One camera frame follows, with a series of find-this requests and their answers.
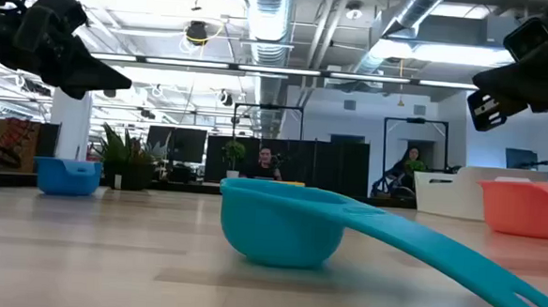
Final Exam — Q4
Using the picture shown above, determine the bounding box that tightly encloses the round ceiling fixture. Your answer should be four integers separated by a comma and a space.
344, 0, 366, 22

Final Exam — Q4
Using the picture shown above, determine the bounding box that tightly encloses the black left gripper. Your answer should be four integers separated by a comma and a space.
0, 0, 137, 103

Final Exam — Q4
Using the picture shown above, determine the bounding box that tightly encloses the orange measuring cup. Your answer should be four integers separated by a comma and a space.
475, 177, 548, 240

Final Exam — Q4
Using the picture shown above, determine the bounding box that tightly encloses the person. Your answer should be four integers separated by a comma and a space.
239, 145, 284, 182
384, 145, 429, 198

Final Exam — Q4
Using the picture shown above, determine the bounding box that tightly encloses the black overhead camera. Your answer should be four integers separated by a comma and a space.
185, 20, 210, 47

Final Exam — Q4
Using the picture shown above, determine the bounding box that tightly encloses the black computer monitor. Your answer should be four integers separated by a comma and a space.
145, 125, 176, 162
172, 127, 208, 165

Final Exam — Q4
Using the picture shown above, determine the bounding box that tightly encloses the black metal frame stand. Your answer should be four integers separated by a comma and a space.
380, 115, 449, 173

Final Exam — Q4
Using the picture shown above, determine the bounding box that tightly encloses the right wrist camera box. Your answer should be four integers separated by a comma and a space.
501, 14, 548, 65

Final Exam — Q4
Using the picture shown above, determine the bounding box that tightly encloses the small tree in white pot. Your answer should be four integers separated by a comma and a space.
221, 139, 248, 180

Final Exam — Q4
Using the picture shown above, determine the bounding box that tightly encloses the silver ventilation duct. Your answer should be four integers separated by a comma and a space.
235, 0, 297, 139

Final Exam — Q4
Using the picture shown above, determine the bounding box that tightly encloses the patterned wall panel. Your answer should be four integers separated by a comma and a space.
0, 117, 42, 175

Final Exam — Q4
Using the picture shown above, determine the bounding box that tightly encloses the white plastic basket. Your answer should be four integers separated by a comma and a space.
411, 162, 548, 225

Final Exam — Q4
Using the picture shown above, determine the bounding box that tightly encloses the black room partition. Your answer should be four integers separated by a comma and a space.
205, 134, 372, 199

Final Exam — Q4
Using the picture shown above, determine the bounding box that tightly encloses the leafy plant in black pot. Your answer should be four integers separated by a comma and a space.
86, 122, 171, 194

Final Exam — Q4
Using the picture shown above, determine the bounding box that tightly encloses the long ceiling light bar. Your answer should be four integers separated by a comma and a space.
89, 52, 480, 92

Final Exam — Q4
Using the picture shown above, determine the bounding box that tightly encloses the small green plant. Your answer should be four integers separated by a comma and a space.
403, 159, 429, 175

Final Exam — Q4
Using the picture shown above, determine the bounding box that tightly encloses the teal measuring cup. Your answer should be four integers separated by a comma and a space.
212, 177, 548, 307

